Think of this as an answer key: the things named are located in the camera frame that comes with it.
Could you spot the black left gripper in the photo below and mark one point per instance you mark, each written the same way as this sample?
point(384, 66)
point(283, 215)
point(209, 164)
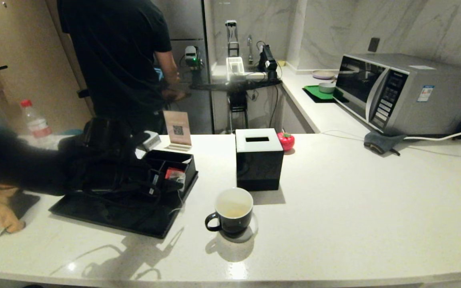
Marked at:
point(106, 164)

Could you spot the white dish rack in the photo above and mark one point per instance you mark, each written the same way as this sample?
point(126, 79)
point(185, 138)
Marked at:
point(234, 67)

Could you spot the chrome metal stand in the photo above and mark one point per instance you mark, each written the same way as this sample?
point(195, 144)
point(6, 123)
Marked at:
point(232, 36)

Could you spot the pale pink plate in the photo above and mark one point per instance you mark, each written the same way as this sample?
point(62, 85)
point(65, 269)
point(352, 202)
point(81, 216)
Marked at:
point(323, 74)

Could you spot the brown QR code sign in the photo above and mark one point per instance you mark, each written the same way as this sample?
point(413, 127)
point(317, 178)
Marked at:
point(177, 127)

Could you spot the person in black shirt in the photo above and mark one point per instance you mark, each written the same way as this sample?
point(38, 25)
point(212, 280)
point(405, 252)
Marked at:
point(114, 60)

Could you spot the grey device with green light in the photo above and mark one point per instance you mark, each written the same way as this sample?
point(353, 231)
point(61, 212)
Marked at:
point(191, 56)

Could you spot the black tissue box white lid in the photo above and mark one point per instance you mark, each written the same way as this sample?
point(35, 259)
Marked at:
point(258, 168)

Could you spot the black serving tray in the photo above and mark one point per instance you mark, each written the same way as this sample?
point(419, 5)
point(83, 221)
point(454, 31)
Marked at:
point(134, 222)

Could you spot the plastic bottle red cap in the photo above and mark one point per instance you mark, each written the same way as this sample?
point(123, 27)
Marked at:
point(36, 124)

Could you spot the small grey bowl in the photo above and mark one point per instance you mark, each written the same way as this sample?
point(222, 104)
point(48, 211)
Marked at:
point(327, 87)

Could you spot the black mug white inside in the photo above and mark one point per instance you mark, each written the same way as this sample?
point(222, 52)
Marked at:
point(234, 224)

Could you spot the grey oven mitt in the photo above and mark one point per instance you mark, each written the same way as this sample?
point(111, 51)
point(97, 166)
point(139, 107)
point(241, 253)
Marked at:
point(380, 142)

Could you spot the green tray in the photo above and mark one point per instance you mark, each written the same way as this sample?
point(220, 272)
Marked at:
point(313, 92)

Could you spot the red tomato-shaped timer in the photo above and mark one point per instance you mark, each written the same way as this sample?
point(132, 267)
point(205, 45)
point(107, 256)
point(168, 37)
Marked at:
point(286, 140)

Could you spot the black background robot arm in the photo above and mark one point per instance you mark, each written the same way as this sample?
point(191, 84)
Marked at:
point(268, 60)

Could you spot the black stool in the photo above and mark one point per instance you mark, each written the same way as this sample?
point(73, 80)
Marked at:
point(238, 104)

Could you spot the black compartment organizer box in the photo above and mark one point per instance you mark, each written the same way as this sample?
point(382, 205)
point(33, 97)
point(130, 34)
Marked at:
point(188, 168)

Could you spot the chrome faucet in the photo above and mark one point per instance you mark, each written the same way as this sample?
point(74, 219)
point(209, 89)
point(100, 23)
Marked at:
point(249, 46)

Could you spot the grey steel refrigerator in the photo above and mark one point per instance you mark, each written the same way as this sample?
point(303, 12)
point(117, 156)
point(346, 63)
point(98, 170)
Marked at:
point(190, 24)

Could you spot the dark wall socket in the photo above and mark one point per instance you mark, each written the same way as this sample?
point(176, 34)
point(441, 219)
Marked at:
point(373, 44)

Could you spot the silver microwave oven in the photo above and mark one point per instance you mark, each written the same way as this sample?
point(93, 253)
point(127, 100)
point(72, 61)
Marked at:
point(430, 100)

